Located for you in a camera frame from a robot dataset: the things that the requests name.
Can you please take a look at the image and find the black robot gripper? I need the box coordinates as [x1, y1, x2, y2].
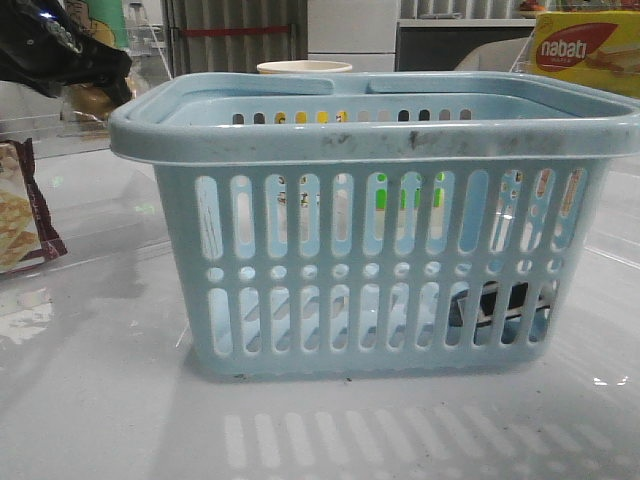
[1, 1, 132, 103]

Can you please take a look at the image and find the packaged bread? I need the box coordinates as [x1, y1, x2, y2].
[61, 75, 139, 122]

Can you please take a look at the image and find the light blue plastic basket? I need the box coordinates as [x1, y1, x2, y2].
[109, 72, 639, 376]

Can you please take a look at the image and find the green yellow cartoon snack bag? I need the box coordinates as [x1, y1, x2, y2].
[63, 0, 129, 49]

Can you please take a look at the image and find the clear acrylic display shelf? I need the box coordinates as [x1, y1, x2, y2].
[1, 56, 168, 262]

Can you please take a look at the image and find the brown cracker snack package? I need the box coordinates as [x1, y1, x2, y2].
[1, 140, 68, 275]

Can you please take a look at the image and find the cream paper cup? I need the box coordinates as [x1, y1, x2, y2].
[256, 60, 353, 74]

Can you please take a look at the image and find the white cabinet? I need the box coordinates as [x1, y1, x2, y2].
[307, 0, 400, 72]

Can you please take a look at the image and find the clear acrylic stand right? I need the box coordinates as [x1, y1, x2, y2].
[510, 30, 535, 74]

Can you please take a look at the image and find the yellow nabati wafer box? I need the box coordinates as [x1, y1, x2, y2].
[527, 10, 639, 98]

